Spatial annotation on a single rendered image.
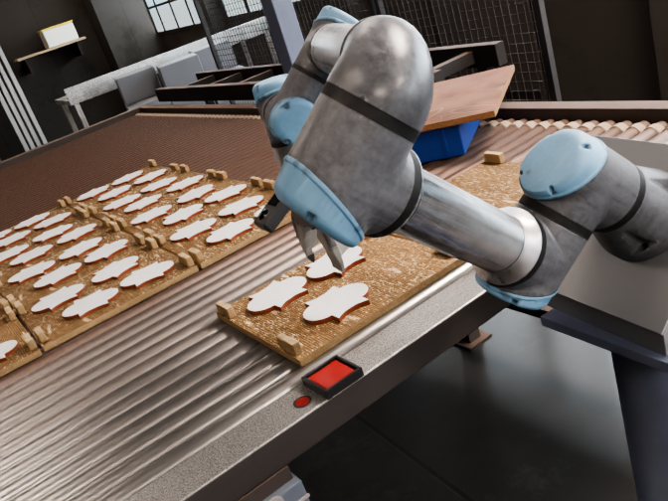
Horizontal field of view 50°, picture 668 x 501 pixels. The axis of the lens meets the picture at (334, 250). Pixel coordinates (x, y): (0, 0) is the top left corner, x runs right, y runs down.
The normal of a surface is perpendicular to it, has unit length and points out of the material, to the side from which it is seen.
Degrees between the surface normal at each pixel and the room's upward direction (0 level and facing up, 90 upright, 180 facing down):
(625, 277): 44
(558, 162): 37
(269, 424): 0
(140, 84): 90
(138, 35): 90
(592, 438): 0
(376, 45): 31
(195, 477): 0
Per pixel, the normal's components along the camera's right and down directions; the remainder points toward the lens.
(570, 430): -0.29, -0.88
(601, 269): -0.80, -0.34
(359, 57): -0.40, -0.51
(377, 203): 0.55, 0.51
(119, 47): 0.50, 0.19
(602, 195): 0.36, 0.37
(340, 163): -0.09, 0.15
